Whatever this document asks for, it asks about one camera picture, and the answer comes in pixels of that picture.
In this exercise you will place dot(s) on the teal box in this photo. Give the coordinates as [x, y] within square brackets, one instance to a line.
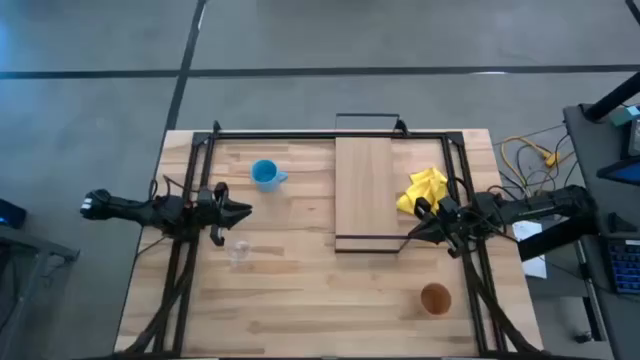
[624, 116]

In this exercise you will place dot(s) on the grey side desk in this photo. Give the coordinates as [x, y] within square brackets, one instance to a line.
[585, 150]

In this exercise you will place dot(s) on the wooden shelf with black frame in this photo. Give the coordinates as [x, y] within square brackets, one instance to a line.
[365, 190]

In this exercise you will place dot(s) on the black keyboard with blue keys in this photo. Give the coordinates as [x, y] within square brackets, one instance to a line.
[625, 265]

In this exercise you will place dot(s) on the black metal table frame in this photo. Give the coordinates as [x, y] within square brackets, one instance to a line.
[325, 135]

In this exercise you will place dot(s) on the blue mug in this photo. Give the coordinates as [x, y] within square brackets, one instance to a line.
[265, 175]

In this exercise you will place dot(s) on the blue screen tablet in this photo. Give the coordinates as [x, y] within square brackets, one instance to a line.
[622, 172]

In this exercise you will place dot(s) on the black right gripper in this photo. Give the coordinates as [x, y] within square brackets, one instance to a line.
[450, 222]

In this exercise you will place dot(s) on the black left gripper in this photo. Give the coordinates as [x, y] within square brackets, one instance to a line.
[212, 212]

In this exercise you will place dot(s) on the black device with blue light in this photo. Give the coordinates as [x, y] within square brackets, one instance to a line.
[10, 214]

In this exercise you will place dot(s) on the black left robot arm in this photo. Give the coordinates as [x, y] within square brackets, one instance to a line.
[130, 210]

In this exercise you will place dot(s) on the clear glass cup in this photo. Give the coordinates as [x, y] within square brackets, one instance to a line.
[239, 250]

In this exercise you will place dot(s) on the white paper sheet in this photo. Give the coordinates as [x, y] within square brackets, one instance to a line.
[529, 232]

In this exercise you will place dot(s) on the black pole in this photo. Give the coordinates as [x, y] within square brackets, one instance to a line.
[615, 97]

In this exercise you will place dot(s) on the orange plastic cup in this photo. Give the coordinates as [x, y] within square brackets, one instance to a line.
[436, 299]

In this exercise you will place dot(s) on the black triangular stand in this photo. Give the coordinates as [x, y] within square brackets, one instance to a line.
[620, 225]

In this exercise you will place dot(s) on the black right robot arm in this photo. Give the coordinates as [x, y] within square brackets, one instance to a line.
[550, 202]

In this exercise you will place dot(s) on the grey metal cart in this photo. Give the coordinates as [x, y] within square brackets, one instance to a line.
[30, 250]

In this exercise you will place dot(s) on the yellow cloth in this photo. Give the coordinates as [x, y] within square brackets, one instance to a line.
[425, 185]

